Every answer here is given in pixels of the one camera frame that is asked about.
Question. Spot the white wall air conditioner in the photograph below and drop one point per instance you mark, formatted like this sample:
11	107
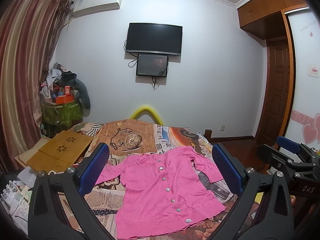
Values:
86	7

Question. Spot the orange box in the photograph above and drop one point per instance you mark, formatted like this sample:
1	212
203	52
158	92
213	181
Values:
64	99

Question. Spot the wooden overhead wardrobe cabinet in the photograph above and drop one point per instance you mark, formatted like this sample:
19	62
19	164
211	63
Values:
263	18

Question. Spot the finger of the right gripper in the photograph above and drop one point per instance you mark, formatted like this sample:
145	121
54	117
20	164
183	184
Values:
288	144

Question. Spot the green fabric storage box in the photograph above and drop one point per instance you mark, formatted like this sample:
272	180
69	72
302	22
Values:
57	118

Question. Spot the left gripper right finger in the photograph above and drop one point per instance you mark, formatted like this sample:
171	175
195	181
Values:
274	217

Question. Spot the yellow foam arch tube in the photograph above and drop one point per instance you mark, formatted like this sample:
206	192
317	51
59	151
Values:
147	110

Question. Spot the striped red beige curtain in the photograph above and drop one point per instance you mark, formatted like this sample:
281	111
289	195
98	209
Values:
30	30

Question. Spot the brown wooden door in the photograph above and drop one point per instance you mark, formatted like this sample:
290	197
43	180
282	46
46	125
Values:
276	93

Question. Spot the wooden bed post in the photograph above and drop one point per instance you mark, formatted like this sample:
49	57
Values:
208	134

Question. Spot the small black wall monitor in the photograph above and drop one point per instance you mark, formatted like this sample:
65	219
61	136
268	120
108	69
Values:
152	65

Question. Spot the printed newspaper pattern bedspread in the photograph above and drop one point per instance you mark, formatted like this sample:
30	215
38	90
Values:
133	137

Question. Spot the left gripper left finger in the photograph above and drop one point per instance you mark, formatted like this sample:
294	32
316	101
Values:
46	216

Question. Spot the pink knit cardigan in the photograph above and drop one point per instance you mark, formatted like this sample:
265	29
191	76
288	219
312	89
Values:
163	193

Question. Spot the pile of papers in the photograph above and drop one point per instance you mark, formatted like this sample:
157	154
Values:
15	198

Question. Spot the grey plush toy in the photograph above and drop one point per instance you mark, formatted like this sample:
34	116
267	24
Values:
81	88

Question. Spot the black wall television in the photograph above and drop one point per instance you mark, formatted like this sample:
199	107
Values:
154	38

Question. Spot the wall power socket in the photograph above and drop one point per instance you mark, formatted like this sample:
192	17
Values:
222	127

